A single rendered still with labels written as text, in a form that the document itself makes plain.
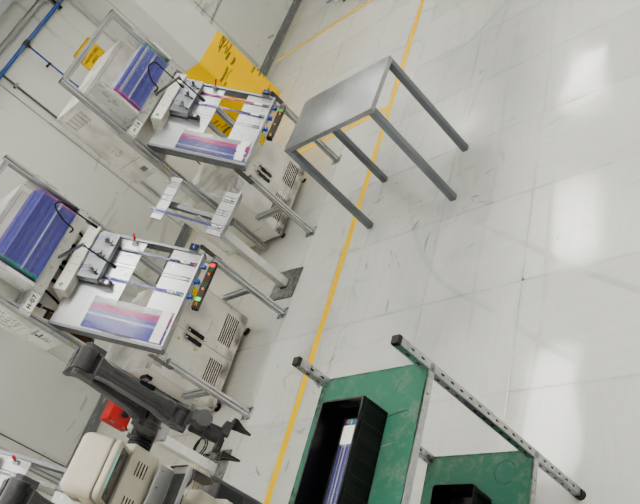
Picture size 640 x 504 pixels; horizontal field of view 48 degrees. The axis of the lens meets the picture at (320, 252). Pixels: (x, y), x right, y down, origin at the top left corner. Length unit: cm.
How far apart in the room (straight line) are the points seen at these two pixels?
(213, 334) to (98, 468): 235
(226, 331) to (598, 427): 266
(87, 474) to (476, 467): 132
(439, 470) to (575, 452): 53
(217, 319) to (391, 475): 291
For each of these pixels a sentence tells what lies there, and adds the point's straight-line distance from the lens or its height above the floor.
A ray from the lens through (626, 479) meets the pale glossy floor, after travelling 283.
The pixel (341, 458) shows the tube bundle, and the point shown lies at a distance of 214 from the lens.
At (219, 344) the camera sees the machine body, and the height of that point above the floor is 20.
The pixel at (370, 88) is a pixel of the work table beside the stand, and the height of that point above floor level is 80.
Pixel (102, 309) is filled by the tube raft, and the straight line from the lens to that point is 435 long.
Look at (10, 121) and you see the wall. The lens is 642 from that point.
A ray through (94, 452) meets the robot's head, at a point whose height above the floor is 135.
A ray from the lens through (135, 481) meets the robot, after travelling 265.
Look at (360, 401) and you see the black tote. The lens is 212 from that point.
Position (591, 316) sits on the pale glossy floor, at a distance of 323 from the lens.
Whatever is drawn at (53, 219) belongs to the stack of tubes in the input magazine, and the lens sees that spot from 451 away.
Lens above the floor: 237
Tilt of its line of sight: 29 degrees down
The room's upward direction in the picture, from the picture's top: 49 degrees counter-clockwise
